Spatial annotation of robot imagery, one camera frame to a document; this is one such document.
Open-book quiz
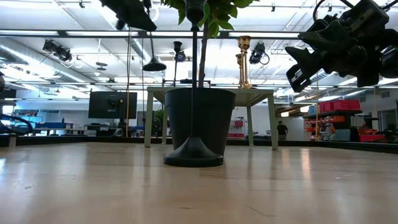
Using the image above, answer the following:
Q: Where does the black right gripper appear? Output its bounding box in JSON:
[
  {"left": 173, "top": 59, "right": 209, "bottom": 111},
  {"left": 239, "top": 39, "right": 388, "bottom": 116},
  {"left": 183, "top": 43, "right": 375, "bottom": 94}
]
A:
[{"left": 285, "top": 19, "right": 385, "bottom": 93}]

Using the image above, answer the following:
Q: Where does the red storage bins row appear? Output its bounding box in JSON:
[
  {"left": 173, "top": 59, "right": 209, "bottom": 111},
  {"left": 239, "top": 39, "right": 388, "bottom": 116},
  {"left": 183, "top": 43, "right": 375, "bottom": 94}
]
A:
[{"left": 319, "top": 99, "right": 361, "bottom": 114}]

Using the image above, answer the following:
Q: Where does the black storage shelf rack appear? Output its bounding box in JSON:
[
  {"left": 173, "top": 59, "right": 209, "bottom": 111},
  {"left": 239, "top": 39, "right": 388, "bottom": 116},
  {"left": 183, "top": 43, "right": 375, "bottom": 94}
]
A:
[{"left": 303, "top": 108, "right": 382, "bottom": 142}]

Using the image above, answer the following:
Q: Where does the green leafy plant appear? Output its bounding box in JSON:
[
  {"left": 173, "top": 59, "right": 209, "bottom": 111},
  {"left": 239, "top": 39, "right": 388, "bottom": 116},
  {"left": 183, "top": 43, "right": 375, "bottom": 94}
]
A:
[{"left": 160, "top": 0, "right": 261, "bottom": 89}]

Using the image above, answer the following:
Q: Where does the black ceiling light fixture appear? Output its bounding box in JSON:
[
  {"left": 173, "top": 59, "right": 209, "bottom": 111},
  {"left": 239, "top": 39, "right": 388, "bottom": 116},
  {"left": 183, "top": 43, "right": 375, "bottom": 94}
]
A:
[{"left": 42, "top": 39, "right": 70, "bottom": 62}]

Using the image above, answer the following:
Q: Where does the person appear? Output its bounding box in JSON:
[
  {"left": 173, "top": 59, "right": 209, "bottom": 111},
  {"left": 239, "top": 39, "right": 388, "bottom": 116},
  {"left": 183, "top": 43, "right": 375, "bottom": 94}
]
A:
[{"left": 276, "top": 120, "right": 289, "bottom": 141}]

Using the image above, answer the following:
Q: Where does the black monitor screen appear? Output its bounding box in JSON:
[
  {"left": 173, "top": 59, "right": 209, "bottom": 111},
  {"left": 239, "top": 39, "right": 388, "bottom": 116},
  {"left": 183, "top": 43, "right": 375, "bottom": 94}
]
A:
[{"left": 88, "top": 91, "right": 138, "bottom": 120}]

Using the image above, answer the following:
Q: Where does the small pale green table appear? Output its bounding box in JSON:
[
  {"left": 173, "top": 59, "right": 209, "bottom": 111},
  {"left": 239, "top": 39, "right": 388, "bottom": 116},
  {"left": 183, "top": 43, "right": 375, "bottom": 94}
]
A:
[{"left": 144, "top": 86, "right": 279, "bottom": 151}]

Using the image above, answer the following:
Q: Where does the black plant pot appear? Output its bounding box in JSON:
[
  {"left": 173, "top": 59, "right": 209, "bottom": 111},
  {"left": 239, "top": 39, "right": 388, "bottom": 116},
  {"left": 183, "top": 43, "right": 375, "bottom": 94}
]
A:
[{"left": 164, "top": 87, "right": 237, "bottom": 157}]

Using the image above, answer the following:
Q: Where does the black overhead frame bar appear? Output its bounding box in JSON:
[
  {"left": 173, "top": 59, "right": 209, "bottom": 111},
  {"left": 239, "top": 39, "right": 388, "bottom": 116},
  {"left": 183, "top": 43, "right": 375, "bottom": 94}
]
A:
[{"left": 0, "top": 29, "right": 302, "bottom": 40}]

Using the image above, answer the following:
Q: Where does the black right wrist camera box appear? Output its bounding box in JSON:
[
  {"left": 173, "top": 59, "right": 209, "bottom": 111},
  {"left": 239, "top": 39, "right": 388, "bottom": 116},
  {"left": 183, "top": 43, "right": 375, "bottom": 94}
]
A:
[{"left": 338, "top": 0, "right": 390, "bottom": 40}]

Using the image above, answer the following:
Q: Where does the black ceiling camera with cable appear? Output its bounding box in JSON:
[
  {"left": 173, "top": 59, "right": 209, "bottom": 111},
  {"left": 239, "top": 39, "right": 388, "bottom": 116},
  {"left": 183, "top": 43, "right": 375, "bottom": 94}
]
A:
[{"left": 248, "top": 41, "right": 271, "bottom": 66}]

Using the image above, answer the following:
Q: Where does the black looped cable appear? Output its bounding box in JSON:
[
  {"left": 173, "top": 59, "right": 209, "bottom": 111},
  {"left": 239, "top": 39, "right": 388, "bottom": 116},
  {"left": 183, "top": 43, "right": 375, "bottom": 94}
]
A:
[{"left": 0, "top": 113, "right": 34, "bottom": 136}]

